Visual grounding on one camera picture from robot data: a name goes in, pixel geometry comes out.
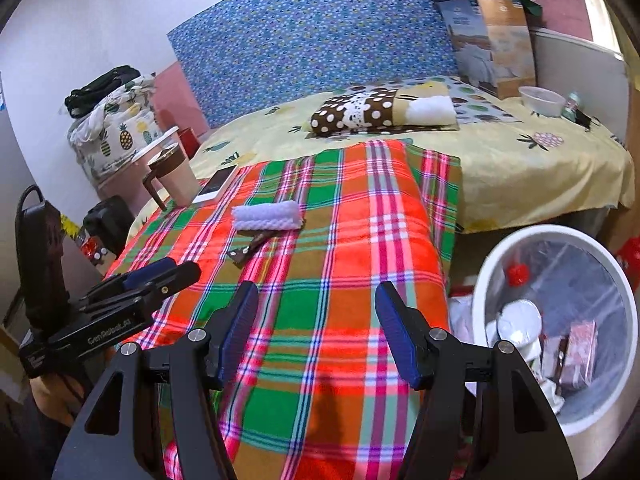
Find small green bottle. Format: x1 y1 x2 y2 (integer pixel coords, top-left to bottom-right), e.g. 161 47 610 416
561 92 582 122

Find yellow pineapple bed sheet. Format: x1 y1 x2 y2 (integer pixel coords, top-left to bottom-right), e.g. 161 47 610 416
124 75 637 233

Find white yogurt bottle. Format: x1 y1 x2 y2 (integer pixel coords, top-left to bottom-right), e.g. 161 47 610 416
496 299 542 354

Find pineapple print fabric bundle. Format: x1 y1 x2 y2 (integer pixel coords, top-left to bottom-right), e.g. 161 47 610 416
67 75 164 185

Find black floor object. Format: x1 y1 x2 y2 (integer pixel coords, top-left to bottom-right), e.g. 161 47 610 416
82 195 134 256

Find clear bottle red cap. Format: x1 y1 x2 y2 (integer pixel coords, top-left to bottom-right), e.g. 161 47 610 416
504 263 530 288

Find white smartphone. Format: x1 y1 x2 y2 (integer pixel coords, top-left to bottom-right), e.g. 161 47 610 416
192 165 239 205

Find blue floral headboard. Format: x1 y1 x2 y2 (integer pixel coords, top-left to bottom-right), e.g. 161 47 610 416
168 0 457 127

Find black bag on bundle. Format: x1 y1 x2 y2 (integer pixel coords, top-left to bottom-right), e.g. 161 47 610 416
64 65 141 119

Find red strawberry milk carton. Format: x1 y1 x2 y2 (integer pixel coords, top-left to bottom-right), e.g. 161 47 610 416
541 320 598 391

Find white trash bin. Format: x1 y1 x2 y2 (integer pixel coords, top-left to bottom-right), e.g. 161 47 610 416
472 224 638 478

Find white plastic bowl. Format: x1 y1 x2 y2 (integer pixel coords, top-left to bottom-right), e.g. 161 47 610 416
518 86 566 117

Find beige mug brown handle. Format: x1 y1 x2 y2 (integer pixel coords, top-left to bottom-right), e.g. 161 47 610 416
142 142 201 211

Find red toy items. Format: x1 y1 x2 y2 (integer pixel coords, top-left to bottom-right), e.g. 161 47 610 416
80 236 110 266

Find brown polka dot pillow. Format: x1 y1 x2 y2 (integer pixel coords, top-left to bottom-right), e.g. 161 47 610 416
308 81 458 136

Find plaid red green blanket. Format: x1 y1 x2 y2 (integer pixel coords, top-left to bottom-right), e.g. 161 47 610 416
112 139 462 479

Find dark snack wrapper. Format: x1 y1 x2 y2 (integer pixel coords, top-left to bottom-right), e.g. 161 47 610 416
227 230 276 268

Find cardboard bedding box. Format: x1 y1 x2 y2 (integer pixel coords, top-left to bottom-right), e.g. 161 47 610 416
431 0 542 99

